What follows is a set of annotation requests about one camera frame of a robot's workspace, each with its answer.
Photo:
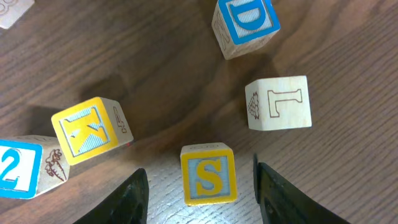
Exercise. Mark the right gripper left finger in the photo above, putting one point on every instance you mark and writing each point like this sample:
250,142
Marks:
126,204

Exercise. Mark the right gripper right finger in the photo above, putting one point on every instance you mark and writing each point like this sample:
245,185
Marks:
281,202

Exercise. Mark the yellow block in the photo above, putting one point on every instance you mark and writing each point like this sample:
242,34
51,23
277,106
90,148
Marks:
90,128
208,173

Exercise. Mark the yellow block beside 2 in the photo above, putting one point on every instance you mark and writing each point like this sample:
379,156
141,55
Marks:
90,128

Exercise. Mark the white green Z block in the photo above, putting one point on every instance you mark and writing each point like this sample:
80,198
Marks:
278,103

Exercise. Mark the blue 2 block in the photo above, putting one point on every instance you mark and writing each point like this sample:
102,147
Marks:
31,165

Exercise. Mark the blue D block lower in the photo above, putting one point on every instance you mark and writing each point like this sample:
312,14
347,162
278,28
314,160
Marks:
243,26

